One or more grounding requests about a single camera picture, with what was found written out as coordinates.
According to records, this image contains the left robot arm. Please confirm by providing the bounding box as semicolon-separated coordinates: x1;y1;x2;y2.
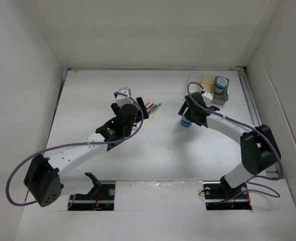
24;98;149;207

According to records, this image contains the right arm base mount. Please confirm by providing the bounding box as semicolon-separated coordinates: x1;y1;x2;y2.
199;181;252;210

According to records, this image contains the green grey pen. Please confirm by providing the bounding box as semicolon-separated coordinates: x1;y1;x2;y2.
149;103;161;116

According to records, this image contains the blue cleaning gel jar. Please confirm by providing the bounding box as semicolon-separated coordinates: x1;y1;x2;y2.
214;76;229;93
180;116;192;128

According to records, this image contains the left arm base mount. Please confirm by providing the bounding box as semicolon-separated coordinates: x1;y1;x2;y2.
67;172;116;211

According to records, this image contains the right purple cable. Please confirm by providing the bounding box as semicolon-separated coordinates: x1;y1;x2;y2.
187;81;282;203

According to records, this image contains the wooden tray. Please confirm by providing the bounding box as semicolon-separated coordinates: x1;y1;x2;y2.
201;74;216;95

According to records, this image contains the red pen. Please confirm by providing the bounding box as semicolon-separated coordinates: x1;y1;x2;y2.
147;104;156;113

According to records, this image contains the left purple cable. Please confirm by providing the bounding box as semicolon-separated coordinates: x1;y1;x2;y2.
6;91;144;206

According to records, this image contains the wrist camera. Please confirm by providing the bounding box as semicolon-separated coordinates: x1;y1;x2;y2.
114;87;132;108
201;91;213;105

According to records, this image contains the purple cable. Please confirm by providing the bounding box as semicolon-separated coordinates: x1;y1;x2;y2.
187;81;282;203
6;91;144;206

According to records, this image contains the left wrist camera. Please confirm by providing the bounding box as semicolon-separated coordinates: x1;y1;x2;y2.
114;87;132;108

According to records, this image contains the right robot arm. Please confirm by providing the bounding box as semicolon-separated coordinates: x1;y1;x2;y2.
178;91;281;198

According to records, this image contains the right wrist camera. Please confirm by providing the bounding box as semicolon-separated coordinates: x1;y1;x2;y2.
201;91;213;105

